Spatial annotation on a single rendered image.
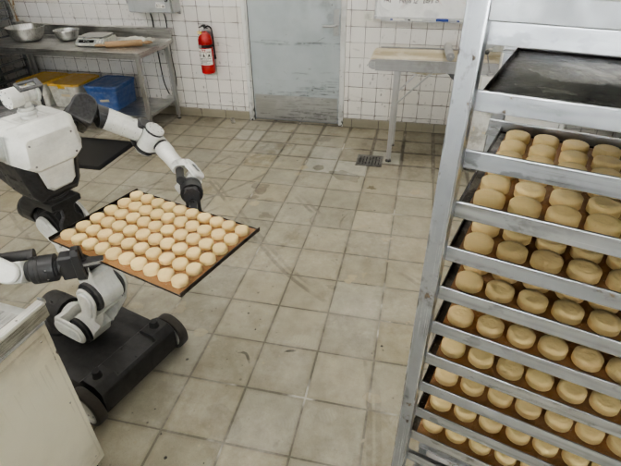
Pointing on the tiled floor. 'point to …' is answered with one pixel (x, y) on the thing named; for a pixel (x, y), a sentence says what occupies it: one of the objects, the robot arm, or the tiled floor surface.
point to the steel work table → (148, 108)
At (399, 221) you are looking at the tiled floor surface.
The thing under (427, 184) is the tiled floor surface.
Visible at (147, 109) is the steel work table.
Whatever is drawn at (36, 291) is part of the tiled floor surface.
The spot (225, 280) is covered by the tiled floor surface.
